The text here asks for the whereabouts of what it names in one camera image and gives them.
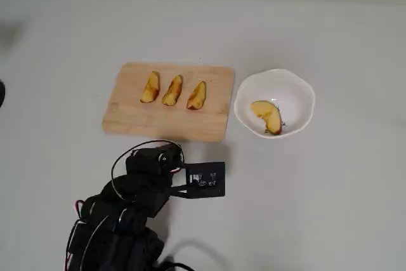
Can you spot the white ceramic bowl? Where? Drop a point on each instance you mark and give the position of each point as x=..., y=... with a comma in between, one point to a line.
x=285, y=93

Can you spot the apple slice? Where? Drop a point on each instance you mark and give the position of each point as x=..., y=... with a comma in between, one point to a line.
x=197, y=96
x=269, y=115
x=150, y=91
x=172, y=91

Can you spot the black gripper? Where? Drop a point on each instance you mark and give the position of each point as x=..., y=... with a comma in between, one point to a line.
x=168, y=156

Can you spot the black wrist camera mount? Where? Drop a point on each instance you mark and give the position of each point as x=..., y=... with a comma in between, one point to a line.
x=206, y=179

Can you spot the wooden cutting board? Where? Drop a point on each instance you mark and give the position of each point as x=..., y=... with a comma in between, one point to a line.
x=190, y=122

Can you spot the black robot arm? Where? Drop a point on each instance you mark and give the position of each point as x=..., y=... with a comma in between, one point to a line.
x=127, y=220

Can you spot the black object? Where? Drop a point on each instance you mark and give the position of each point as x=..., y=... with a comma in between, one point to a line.
x=1, y=93

